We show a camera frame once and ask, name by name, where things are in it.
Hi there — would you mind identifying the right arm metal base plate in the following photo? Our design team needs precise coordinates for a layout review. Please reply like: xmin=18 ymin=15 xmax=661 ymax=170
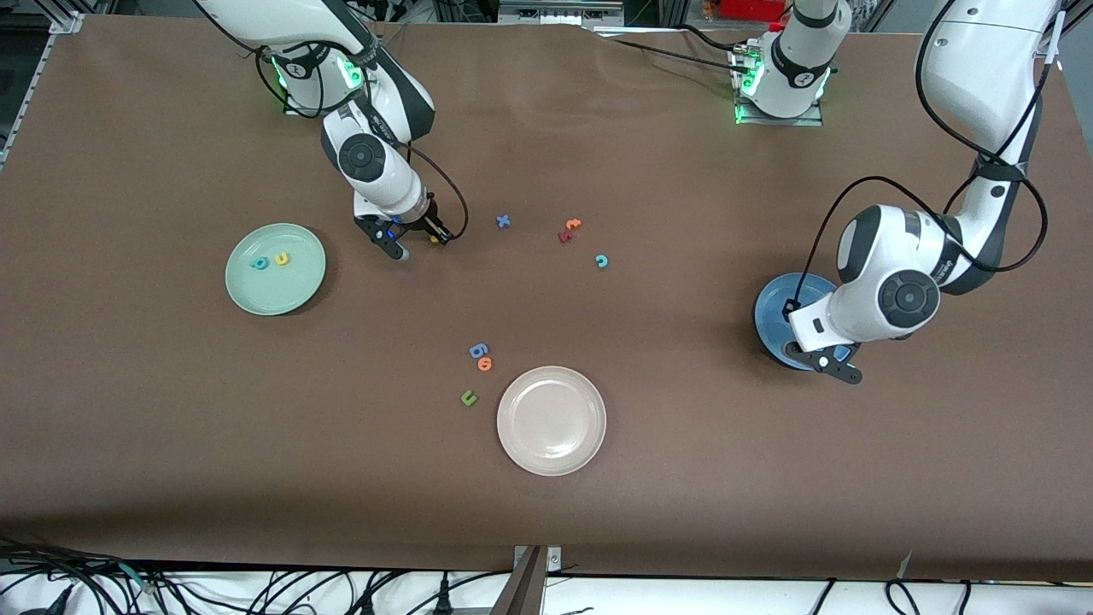
xmin=284 ymin=34 xmax=381 ymax=117

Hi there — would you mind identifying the aluminium frame profile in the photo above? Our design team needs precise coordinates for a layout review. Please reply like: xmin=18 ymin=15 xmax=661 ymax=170
xmin=0 ymin=0 xmax=116 ymax=167

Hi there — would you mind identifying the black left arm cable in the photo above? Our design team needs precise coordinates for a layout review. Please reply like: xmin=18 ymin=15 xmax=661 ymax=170
xmin=790 ymin=0 xmax=1049 ymax=313

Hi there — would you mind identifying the grey power strip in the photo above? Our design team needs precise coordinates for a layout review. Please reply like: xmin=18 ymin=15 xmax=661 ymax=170
xmin=498 ymin=0 xmax=626 ymax=26

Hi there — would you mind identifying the beige plate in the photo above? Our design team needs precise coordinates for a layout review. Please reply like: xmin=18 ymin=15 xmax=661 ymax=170
xmin=496 ymin=366 xmax=607 ymax=477

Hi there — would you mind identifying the brown table cover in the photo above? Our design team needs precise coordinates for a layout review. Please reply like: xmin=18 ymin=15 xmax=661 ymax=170
xmin=0 ymin=13 xmax=1093 ymax=582

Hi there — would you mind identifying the grey mount post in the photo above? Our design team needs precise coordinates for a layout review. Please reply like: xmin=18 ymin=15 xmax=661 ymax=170
xmin=489 ymin=547 xmax=548 ymax=615

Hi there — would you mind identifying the black base cable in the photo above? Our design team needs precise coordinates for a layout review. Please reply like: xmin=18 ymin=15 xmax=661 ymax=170
xmin=589 ymin=26 xmax=752 ymax=76

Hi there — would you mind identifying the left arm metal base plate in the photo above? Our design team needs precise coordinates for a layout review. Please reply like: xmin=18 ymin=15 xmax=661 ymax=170
xmin=733 ymin=43 xmax=825 ymax=127

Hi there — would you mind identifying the green plate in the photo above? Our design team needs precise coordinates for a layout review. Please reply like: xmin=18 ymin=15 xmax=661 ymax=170
xmin=225 ymin=223 xmax=327 ymax=317

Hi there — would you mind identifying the red box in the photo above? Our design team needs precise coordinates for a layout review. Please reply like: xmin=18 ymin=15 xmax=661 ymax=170
xmin=717 ymin=0 xmax=788 ymax=22

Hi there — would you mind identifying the blue plate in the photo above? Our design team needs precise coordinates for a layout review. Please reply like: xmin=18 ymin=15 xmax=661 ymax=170
xmin=754 ymin=272 xmax=855 ymax=372

